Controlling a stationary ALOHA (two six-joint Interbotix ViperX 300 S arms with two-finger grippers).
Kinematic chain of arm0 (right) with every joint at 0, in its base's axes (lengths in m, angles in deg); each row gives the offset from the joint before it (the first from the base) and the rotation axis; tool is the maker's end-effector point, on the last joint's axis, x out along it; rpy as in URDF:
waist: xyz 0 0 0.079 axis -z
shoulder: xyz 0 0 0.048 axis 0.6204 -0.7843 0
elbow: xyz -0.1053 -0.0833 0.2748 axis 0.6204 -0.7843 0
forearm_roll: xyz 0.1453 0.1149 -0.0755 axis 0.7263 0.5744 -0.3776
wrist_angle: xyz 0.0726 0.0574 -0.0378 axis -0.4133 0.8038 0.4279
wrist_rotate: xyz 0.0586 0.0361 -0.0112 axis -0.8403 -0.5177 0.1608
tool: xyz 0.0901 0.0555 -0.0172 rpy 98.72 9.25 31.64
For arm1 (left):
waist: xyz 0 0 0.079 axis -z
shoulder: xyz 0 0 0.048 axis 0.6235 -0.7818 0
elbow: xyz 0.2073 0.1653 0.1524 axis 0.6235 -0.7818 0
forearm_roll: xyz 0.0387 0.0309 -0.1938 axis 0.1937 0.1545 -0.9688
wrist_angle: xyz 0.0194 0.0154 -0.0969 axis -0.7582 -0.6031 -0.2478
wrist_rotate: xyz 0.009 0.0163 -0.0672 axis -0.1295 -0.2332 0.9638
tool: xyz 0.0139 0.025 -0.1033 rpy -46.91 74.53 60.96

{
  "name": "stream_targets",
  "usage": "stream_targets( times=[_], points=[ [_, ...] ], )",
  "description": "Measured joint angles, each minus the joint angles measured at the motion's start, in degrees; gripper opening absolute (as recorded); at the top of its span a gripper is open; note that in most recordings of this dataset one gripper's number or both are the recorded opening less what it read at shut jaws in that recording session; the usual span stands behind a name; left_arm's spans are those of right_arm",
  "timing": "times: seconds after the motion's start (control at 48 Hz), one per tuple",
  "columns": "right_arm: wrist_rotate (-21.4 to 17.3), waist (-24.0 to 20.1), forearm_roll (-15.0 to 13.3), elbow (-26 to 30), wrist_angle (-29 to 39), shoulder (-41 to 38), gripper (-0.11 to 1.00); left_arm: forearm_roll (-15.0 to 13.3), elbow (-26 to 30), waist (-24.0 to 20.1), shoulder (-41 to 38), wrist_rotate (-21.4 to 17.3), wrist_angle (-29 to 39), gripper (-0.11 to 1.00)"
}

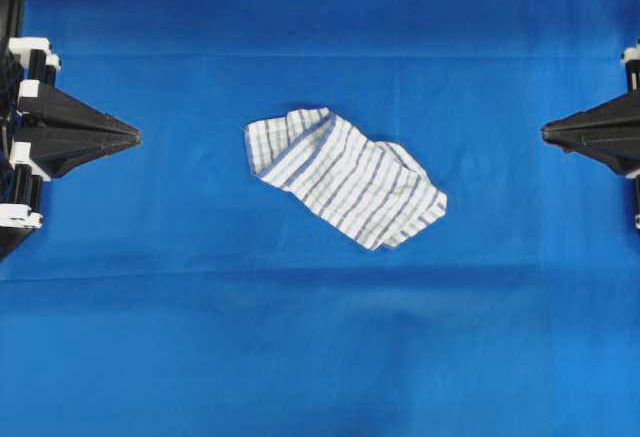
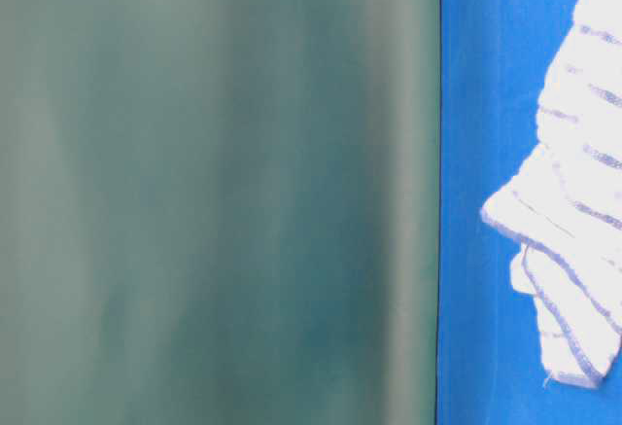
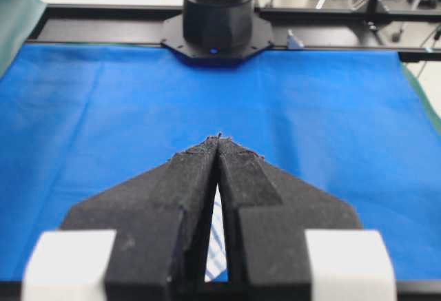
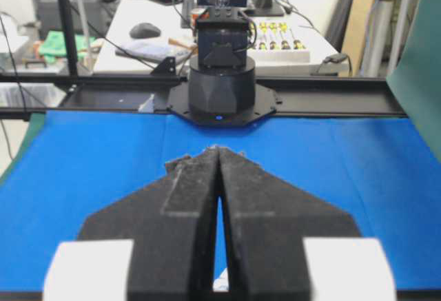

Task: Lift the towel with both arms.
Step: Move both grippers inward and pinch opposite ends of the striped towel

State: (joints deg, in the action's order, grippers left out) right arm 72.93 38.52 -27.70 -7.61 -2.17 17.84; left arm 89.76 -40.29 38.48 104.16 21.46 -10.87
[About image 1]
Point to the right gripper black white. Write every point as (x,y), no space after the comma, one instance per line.
(618,112)

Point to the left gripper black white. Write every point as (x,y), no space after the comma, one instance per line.
(28,65)

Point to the white blue striped towel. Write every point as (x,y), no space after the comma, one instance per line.
(374,192)

